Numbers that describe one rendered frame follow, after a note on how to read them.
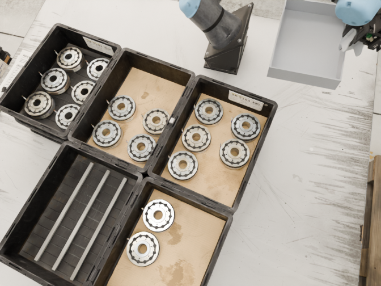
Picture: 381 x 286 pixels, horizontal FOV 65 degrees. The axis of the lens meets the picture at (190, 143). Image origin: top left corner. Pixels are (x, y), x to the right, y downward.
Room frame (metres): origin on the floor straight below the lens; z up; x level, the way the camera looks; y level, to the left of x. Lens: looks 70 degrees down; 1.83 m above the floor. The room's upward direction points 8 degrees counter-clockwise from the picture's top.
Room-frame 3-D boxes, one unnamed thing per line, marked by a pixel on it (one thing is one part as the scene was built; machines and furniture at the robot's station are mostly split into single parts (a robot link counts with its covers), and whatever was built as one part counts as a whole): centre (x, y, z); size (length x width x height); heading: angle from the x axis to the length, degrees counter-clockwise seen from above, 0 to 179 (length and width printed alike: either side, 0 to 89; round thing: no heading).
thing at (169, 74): (0.50, 0.18, 0.87); 0.40 x 0.30 x 0.11; 148
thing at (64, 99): (0.66, 0.43, 0.87); 0.40 x 0.30 x 0.11; 148
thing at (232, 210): (0.34, -0.08, 0.92); 0.40 x 0.30 x 0.02; 148
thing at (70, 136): (0.50, 0.18, 0.92); 0.40 x 0.30 x 0.02; 148
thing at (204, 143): (0.38, -0.02, 0.86); 0.10 x 0.10 x 0.01
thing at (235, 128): (0.39, -0.20, 0.86); 0.10 x 0.10 x 0.01
